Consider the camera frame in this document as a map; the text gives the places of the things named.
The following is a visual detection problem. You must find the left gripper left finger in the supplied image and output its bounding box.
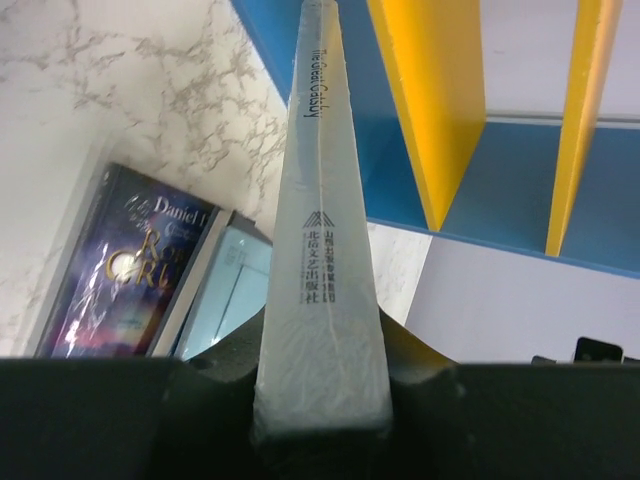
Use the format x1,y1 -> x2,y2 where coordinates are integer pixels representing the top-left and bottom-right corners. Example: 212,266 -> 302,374
0,304 -> 266,480

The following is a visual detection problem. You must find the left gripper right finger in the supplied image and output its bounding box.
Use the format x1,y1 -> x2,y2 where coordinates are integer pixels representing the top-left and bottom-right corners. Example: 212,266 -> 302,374
379,307 -> 640,480

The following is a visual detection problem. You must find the grey Great Gatsby book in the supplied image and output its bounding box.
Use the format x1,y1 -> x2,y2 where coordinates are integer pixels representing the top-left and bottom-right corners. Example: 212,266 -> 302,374
254,1 -> 392,441

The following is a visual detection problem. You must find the light blue book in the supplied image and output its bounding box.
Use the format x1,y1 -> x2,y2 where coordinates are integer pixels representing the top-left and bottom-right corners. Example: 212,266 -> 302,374
174,218 -> 272,360

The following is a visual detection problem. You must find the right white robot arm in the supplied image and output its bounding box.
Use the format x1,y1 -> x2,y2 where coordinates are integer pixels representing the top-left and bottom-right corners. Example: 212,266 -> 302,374
531,336 -> 639,367

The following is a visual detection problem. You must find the purple Robinson Crusoe book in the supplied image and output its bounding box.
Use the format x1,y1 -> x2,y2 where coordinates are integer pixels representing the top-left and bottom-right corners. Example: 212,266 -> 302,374
35,162 -> 220,358

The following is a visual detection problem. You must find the blue pink yellow bookshelf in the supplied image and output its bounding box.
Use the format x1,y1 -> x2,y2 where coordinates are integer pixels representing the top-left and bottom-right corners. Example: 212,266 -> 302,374
234,1 -> 639,278

